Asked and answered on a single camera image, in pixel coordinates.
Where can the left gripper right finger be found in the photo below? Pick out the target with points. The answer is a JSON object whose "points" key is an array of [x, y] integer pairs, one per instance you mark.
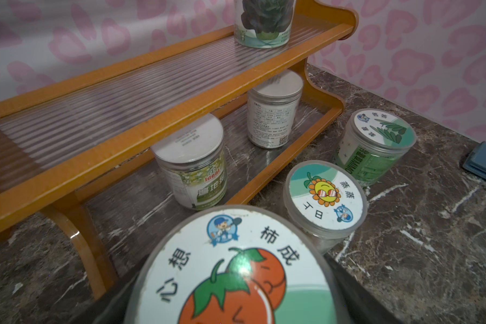
{"points": [[362, 306]]}

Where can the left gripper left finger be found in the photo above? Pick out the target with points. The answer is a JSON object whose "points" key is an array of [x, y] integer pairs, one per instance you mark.
{"points": [[112, 306]]}

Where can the sunflower lid seed jar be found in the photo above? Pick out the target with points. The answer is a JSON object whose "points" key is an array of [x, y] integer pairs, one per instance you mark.
{"points": [[325, 202]]}

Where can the tomato lid seed jar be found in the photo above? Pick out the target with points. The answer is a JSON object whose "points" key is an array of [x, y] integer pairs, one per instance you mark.
{"points": [[236, 264]]}

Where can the green leaf lid seed jar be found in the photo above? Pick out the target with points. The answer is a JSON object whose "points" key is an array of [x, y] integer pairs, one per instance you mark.
{"points": [[372, 142]]}

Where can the green label white-lid jar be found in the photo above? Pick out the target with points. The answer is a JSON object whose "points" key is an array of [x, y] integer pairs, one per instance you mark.
{"points": [[193, 162]]}

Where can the orange wooden three-tier shelf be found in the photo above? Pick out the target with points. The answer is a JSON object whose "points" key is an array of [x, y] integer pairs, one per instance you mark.
{"points": [[63, 144]]}

